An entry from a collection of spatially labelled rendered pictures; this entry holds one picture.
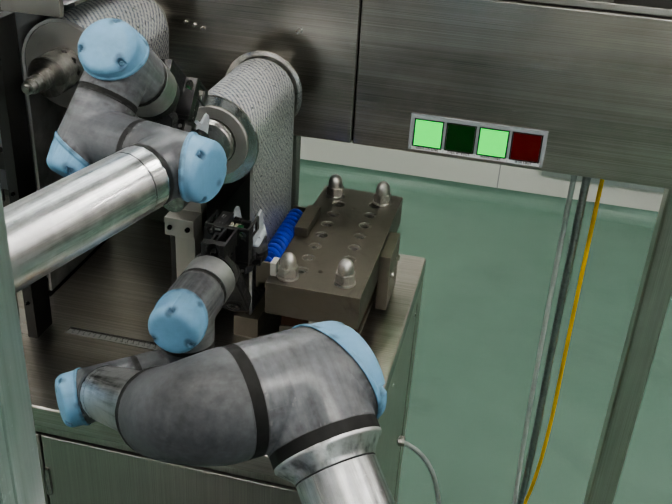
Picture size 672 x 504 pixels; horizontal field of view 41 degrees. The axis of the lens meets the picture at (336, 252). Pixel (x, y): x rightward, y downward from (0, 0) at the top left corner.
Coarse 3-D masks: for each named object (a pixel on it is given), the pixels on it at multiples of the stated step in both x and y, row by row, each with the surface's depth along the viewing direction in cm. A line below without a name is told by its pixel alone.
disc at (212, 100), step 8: (200, 96) 136; (208, 96) 136; (216, 96) 136; (200, 104) 137; (208, 104) 137; (216, 104) 136; (224, 104) 136; (232, 104) 136; (232, 112) 136; (240, 112) 136; (240, 120) 137; (248, 120) 136; (248, 128) 137; (248, 136) 138; (256, 136) 137; (248, 144) 138; (256, 144) 138; (248, 152) 139; (256, 152) 139; (248, 160) 140; (240, 168) 140; (248, 168) 140; (232, 176) 142; (240, 176) 141
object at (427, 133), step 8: (416, 120) 164; (416, 128) 165; (424, 128) 164; (432, 128) 164; (440, 128) 164; (416, 136) 166; (424, 136) 165; (432, 136) 165; (440, 136) 164; (416, 144) 166; (424, 144) 166; (432, 144) 166
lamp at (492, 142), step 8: (480, 136) 163; (488, 136) 162; (496, 136) 162; (504, 136) 162; (480, 144) 163; (488, 144) 163; (496, 144) 163; (504, 144) 162; (480, 152) 164; (488, 152) 164; (496, 152) 163; (504, 152) 163
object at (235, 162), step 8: (200, 112) 137; (208, 112) 137; (216, 112) 136; (224, 112) 136; (224, 120) 137; (232, 120) 136; (232, 128) 137; (240, 128) 137; (240, 136) 137; (240, 144) 138; (240, 152) 139; (232, 160) 140; (240, 160) 139; (232, 168) 140
